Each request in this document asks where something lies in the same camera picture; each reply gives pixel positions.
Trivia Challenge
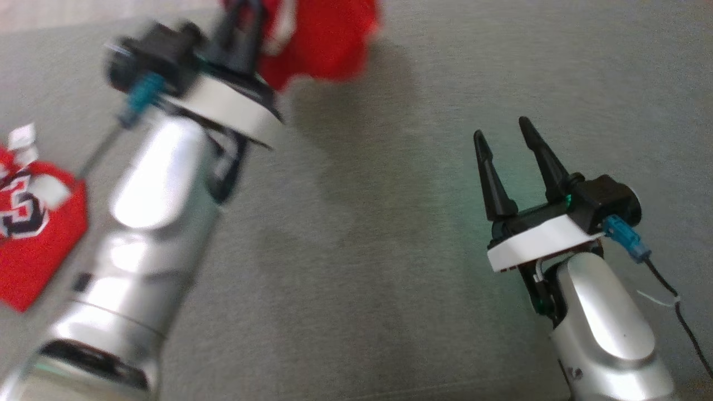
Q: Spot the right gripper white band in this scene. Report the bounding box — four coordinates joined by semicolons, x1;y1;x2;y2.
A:
473;116;605;273

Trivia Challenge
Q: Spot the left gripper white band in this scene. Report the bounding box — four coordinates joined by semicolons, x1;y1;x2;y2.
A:
178;0;285;150

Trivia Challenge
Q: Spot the red basketball jersey number 23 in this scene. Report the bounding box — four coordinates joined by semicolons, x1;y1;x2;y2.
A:
0;0;382;312

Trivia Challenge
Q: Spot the grey fabric sofa seat cushion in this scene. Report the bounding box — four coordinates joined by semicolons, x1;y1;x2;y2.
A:
0;0;713;401

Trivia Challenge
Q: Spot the black right cable teal plug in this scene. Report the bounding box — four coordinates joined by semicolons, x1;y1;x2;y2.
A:
603;216;713;382

